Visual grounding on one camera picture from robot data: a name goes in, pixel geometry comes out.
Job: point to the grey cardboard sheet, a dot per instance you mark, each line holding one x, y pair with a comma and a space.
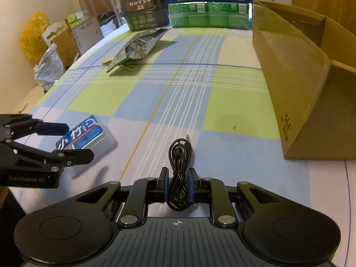
86, 33

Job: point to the cream plastic spoon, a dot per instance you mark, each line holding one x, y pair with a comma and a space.
107, 60

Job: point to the clear box blue label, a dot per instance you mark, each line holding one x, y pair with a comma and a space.
89, 134

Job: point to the checked tablecloth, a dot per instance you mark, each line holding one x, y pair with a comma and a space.
205, 84

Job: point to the silver foil bag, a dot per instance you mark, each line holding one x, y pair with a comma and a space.
137, 48

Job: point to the green tissue boxes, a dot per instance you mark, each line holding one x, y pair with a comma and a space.
76, 16

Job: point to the dark instant noodle bowl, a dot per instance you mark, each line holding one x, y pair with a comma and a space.
144, 14

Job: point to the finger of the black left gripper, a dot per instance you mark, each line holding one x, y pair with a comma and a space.
15, 126
19, 157

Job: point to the brown cardboard hanger box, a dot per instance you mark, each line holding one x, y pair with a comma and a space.
60, 34

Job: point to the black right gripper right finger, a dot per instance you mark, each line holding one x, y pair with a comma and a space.
228, 205

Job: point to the crumpled plastic bag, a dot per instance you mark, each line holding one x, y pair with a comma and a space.
49, 69

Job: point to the green tissue pack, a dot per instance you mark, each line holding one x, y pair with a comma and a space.
210, 14

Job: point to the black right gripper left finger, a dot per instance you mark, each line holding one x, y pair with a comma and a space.
119, 205

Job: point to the yellow plastic bag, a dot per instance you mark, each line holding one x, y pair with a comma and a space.
31, 43

